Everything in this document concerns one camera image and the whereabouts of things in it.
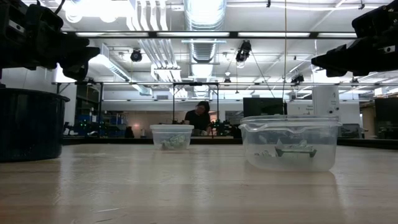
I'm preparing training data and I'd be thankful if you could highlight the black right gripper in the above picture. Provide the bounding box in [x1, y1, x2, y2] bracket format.
[310, 29, 398, 78]

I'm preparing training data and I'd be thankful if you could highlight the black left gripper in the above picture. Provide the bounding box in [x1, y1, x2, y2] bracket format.
[0, 0, 101, 82]

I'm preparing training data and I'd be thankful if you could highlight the dark round bin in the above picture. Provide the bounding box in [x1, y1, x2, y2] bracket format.
[0, 87, 71, 163]

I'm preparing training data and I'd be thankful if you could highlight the rectangular clear plastic container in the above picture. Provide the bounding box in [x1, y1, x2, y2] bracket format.
[238, 114, 343, 172]

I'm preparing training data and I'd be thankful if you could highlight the white pillar box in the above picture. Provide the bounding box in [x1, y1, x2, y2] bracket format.
[312, 84, 341, 116]

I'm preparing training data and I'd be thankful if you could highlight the large dark screen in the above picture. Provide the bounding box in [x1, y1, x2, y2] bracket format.
[374, 97, 398, 139]

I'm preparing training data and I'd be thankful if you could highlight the black monitor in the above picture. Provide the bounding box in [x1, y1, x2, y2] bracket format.
[243, 97, 287, 117]

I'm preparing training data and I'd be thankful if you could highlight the round clear plastic container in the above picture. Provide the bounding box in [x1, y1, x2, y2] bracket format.
[149, 124, 195, 152]

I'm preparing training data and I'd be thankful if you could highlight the person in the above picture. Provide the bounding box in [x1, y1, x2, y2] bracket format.
[183, 100, 213, 136]

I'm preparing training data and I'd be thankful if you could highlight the thin hanging wire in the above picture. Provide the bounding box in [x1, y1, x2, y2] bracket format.
[281, 0, 289, 100]

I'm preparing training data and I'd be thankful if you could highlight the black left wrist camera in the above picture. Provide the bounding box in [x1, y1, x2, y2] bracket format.
[26, 3, 65, 34]

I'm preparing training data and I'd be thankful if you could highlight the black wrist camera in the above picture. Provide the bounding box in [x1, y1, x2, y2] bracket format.
[351, 0, 398, 39]
[26, 3, 65, 34]

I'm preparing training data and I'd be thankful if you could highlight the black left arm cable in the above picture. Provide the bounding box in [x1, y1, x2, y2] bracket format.
[54, 0, 67, 15]

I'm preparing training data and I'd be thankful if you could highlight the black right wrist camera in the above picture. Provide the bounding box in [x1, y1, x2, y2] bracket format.
[351, 0, 398, 39]

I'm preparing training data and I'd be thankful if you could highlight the black low table rail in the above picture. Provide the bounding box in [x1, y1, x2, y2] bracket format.
[62, 136, 398, 149]

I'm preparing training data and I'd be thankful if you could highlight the silver ceiling duct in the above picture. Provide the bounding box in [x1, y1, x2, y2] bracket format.
[185, 0, 228, 99]

